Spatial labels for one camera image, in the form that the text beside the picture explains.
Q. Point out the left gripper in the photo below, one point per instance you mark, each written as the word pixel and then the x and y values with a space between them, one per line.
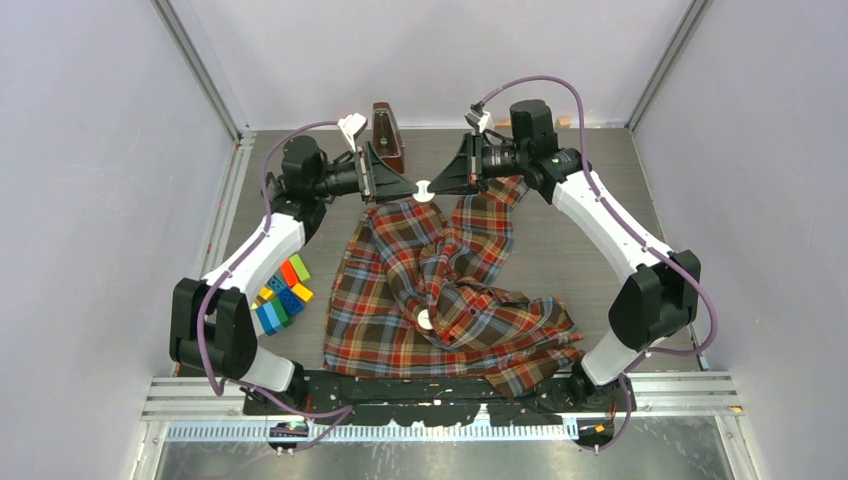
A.
pixel 385 183

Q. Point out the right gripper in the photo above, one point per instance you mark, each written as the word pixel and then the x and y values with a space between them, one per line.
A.
pixel 464 175

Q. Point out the plaid flannel shirt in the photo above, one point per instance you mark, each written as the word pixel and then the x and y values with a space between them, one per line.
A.
pixel 407 256

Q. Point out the white round brooch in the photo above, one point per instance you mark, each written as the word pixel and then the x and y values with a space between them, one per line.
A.
pixel 423 320

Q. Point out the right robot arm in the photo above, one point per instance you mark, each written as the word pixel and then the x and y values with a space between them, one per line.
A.
pixel 657 297

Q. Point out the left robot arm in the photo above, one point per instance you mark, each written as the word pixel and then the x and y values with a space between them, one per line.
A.
pixel 213 327

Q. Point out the wooden metronome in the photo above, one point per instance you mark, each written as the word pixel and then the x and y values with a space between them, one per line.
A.
pixel 386 137

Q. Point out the pile of toy bricks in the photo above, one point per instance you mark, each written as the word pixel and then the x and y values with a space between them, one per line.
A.
pixel 283 296

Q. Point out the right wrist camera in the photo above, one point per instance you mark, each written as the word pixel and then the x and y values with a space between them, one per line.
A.
pixel 478 118

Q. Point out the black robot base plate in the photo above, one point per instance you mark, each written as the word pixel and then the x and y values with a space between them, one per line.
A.
pixel 437 401

